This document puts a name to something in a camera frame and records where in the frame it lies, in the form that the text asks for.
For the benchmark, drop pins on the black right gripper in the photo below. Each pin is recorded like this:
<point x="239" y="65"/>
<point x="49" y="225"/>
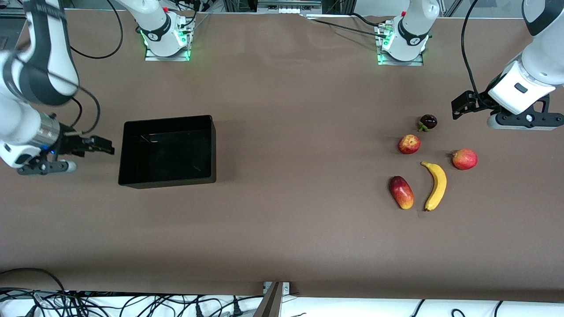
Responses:
<point x="72" y="144"/>

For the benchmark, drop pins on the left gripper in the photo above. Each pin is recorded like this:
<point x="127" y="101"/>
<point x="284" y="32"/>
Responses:
<point x="480" y="100"/>

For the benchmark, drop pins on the black plastic box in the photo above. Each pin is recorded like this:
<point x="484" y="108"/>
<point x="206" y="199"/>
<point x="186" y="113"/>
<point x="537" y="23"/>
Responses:
<point x="172" y="154"/>

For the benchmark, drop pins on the small red yellow apple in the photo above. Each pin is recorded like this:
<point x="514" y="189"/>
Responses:
<point x="409" y="144"/>

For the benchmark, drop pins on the yellow banana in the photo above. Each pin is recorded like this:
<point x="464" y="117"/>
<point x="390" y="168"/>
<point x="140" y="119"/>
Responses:
<point x="438" y="185"/>

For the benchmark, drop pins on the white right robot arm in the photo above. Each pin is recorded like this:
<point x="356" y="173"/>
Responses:
<point x="44" y="53"/>

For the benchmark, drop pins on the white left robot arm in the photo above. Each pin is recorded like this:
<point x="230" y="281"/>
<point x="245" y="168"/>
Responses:
<point x="414" y="24"/>

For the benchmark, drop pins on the dark purple mangosteen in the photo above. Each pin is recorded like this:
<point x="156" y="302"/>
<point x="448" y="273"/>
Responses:
<point x="428" y="121"/>

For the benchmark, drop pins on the red apple with stem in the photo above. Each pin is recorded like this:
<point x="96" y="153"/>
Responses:
<point x="465" y="159"/>

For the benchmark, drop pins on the red yellow mango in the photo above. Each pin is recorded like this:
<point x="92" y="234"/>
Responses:
<point x="401" y="192"/>

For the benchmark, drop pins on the black power plug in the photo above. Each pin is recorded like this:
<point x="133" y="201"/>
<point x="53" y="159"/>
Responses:
<point x="198" y="311"/>
<point x="237" y="308"/>

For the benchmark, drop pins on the white power strip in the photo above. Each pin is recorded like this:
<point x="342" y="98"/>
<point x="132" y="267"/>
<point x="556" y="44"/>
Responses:
<point x="288" y="9"/>

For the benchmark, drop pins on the grey slanted support beam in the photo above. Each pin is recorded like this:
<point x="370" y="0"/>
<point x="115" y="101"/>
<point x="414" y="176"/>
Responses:
<point x="269" y="306"/>

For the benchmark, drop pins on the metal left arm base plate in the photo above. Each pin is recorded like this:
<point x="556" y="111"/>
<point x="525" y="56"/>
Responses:
<point x="387" y="61"/>

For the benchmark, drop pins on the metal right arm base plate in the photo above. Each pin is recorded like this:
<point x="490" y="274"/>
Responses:
<point x="152" y="56"/>

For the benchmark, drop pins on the aluminium frame profile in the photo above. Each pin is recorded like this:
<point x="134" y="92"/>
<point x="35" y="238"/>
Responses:
<point x="335" y="5"/>

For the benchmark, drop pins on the small metal table bracket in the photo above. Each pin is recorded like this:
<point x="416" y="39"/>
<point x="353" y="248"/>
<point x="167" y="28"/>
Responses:
<point x="285" y="287"/>

